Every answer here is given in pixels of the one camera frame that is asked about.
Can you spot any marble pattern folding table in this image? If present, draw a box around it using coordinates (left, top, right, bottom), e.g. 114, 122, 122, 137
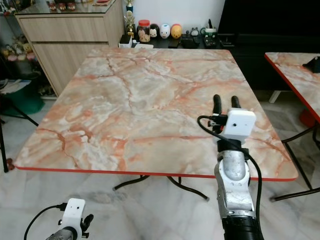
12, 47, 320, 202
264, 51, 320, 124

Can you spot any glass figurine display cabinet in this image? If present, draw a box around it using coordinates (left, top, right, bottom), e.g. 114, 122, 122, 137
0, 0, 55, 97

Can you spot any light wooden drawer cabinet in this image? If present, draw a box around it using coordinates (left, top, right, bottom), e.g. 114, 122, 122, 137
14, 0, 127, 97

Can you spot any black round plush toy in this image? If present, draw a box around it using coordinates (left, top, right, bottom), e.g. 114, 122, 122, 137
149, 23, 160, 39

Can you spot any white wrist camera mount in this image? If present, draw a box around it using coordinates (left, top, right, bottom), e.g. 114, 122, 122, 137
62, 198, 86, 234
222, 109, 257, 141

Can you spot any black phone stand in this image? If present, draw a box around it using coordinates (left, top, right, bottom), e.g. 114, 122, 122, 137
302, 56, 320, 74

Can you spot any gold trophy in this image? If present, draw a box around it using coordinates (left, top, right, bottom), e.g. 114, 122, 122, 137
124, 0, 137, 37

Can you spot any green and white mug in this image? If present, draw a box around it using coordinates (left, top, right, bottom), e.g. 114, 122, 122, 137
200, 19, 219, 48

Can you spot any black tripod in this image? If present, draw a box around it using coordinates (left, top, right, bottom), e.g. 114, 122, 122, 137
0, 82, 39, 174

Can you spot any orange egg shaped toy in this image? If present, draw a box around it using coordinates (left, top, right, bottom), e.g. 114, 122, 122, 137
170, 23, 183, 40

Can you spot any white egg shaped toy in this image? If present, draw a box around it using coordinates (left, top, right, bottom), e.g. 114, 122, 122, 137
159, 23, 172, 40

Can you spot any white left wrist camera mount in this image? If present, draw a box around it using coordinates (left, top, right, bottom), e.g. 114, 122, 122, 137
62, 198, 86, 234

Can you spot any green plastic stool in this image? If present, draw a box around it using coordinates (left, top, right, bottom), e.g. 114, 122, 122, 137
6, 80, 46, 115

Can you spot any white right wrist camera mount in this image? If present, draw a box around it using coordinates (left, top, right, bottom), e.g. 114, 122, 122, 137
222, 109, 257, 141

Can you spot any white and black box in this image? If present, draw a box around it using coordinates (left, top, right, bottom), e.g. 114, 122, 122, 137
118, 34, 134, 49

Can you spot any red lidded snack jar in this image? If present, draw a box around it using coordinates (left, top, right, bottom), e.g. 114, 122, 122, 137
137, 19, 152, 44

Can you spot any red plastic stool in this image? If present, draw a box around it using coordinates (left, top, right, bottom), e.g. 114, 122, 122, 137
298, 109, 319, 129

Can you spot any black television screen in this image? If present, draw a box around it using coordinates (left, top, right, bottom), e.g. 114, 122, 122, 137
217, 0, 320, 37

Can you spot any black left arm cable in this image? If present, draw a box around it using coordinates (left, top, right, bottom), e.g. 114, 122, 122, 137
24, 202, 67, 240

